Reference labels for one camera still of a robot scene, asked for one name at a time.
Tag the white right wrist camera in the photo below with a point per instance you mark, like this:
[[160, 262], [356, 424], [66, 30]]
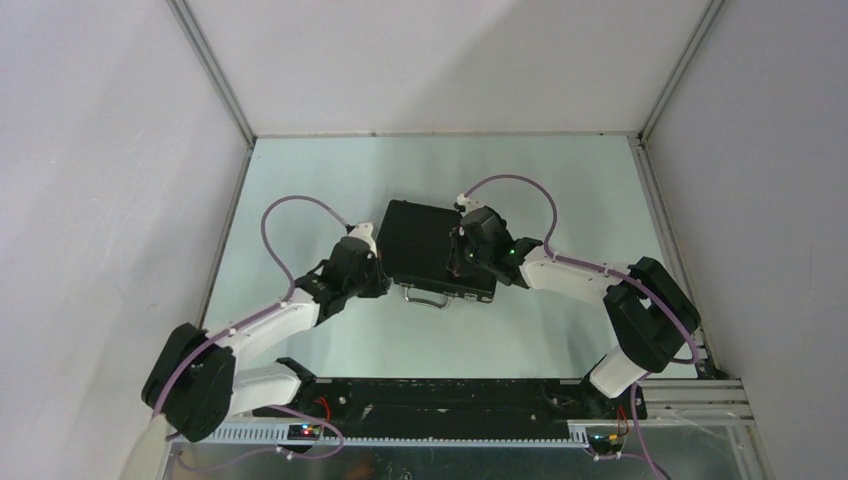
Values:
[[465, 205]]

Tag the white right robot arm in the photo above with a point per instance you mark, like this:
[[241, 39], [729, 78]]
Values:
[[651, 316]]

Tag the black aluminium poker case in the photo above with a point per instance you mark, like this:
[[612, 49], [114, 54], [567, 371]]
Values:
[[419, 252]]

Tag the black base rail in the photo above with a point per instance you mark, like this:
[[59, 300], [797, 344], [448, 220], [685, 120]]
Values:
[[461, 409]]

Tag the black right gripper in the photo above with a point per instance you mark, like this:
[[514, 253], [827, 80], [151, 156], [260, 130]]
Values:
[[456, 264]]

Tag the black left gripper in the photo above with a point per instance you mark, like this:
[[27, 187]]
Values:
[[381, 282]]

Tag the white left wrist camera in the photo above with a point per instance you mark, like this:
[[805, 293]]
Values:
[[365, 232]]

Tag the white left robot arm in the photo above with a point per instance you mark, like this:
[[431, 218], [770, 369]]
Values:
[[199, 379]]

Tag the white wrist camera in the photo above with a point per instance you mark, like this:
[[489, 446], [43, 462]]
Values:
[[365, 232], [465, 205]]

